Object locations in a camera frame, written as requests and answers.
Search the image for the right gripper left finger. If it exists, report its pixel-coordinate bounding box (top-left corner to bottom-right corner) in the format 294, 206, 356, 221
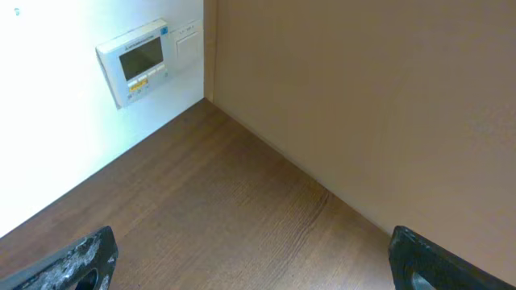
1, 226, 119, 290

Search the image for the white wall switch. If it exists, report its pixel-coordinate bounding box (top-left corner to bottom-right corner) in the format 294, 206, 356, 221
171, 20, 203, 72

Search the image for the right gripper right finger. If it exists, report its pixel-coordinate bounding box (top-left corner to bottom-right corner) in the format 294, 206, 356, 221
388, 226, 515, 290

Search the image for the white wall control panel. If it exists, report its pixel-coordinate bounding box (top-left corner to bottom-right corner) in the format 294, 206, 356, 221
96, 19, 173, 109

